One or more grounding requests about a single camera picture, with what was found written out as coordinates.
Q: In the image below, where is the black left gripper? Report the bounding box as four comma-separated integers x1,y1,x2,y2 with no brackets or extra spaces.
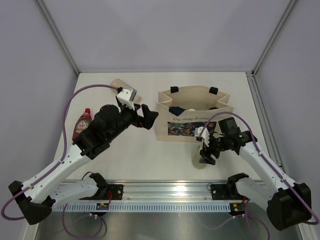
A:
107,102,158,142

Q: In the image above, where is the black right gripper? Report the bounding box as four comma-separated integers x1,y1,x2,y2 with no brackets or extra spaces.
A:
199,134,229,165

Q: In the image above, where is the pale green bottle white cap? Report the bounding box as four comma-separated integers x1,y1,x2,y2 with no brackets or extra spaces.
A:
192,145,207,170

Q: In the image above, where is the cream canvas tote bag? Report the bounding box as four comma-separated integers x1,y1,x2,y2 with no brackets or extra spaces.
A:
156,85,234,143

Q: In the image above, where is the beige pump bottle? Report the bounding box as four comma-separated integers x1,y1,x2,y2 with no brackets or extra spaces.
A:
110,78,142,104

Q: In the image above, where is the magenta dish soap bottle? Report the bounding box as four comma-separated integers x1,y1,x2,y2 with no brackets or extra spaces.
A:
72,108,92,141

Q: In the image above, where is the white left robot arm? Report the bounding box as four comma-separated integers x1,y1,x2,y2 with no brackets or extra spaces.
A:
8,104,159,225

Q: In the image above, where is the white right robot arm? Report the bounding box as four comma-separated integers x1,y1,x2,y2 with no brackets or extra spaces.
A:
194,117,312,231

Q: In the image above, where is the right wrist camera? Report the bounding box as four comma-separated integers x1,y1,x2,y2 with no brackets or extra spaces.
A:
194,126,210,147

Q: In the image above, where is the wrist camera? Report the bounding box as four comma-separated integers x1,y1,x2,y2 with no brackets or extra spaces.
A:
116,86,137,110
194,126,210,147

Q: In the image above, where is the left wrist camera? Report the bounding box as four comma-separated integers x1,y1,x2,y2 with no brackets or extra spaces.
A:
116,86,137,110

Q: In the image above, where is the front aluminium mounting rail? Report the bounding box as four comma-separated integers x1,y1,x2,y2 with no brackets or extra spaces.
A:
53,179,266,201

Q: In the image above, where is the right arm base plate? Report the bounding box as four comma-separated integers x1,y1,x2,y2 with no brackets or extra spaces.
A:
209,183,247,201

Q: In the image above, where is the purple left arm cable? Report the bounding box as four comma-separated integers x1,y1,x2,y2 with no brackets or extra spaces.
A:
1,84,121,237

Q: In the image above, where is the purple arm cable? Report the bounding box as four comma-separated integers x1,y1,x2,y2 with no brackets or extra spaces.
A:
198,111,320,237
1,84,121,237

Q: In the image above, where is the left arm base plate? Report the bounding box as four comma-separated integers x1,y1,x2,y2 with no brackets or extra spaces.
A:
80,184,124,201

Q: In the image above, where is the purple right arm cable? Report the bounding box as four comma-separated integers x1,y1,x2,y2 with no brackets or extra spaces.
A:
198,111,320,237

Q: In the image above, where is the perforated cable duct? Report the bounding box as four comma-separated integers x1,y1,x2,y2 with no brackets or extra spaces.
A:
54,201,231,213

